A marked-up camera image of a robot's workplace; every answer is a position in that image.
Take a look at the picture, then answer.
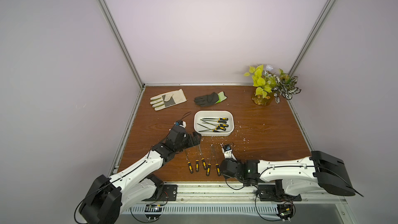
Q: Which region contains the left small circuit board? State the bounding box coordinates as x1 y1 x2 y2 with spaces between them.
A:
144 204 164 223

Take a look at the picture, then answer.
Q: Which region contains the amber glass plant vase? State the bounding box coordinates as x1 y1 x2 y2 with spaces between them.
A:
251 95 274 106

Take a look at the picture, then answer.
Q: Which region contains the right small circuit board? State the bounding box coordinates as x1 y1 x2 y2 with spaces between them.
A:
276 202 295 222

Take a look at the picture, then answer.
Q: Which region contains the black green work glove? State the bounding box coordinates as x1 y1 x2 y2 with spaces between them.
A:
194 91 227 107

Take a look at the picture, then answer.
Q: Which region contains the small circuit board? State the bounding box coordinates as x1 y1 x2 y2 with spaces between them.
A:
276 202 295 222
144 204 164 223

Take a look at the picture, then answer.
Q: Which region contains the beige grey work glove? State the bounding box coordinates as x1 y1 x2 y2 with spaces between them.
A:
150 89 187 111

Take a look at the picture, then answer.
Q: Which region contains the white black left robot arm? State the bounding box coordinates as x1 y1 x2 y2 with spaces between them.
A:
74 121 202 224

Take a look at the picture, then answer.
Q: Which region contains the white plastic storage box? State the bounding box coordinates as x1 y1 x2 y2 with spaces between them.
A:
194 111 234 136

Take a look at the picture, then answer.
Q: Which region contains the aluminium corner frame post left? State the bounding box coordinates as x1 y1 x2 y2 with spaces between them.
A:
96 0 145 90

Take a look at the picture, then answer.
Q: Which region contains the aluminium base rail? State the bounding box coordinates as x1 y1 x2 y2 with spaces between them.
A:
120 181 346 220

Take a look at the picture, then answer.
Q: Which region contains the aluminium corner frame post right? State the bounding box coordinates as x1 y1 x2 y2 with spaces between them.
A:
289 0 338 76

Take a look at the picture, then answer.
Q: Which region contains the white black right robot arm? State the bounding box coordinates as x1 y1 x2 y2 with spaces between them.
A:
219 151 358 197

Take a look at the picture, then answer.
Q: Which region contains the artificial green leafy plant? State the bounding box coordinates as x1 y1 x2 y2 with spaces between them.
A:
244 64 302 104

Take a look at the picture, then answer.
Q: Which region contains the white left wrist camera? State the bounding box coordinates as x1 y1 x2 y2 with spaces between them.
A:
175 120 187 128

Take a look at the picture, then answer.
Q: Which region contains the aluminium corner frame post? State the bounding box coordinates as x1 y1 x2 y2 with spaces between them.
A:
289 0 338 76
96 0 145 90

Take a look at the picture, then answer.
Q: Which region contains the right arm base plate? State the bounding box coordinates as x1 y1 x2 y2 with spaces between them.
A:
256 185 302 203

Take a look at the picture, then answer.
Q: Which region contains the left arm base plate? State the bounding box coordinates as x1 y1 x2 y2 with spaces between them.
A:
144 184 178 202

